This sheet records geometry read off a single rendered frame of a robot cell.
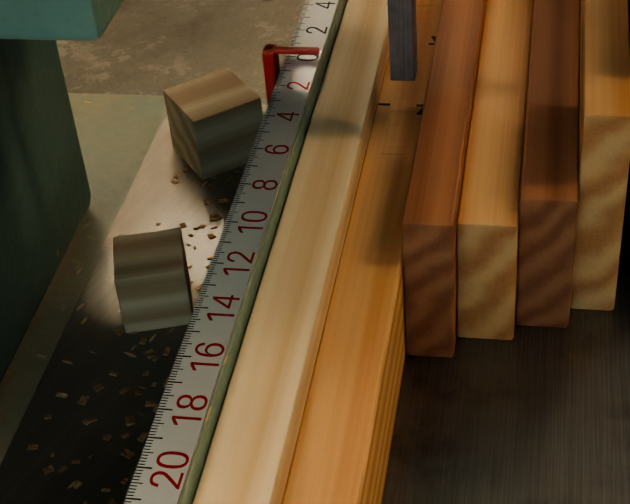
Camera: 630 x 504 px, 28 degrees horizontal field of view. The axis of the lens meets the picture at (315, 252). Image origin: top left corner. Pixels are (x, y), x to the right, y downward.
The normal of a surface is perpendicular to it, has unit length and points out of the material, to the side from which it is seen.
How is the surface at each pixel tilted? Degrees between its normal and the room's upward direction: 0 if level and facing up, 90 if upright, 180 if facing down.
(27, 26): 90
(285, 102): 0
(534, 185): 0
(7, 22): 90
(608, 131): 90
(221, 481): 0
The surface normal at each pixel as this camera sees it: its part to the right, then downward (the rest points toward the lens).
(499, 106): -0.07, -0.78
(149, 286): 0.14, 0.61
